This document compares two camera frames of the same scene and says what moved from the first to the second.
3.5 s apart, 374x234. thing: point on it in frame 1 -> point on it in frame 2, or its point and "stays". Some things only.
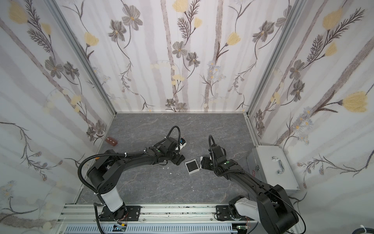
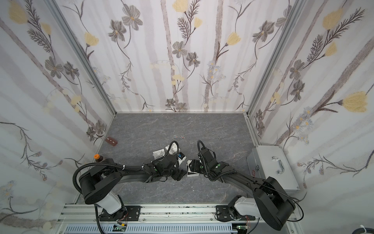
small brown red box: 111,141 stays
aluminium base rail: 85,219 stays
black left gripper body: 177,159 -> 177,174
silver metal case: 270,164 stays
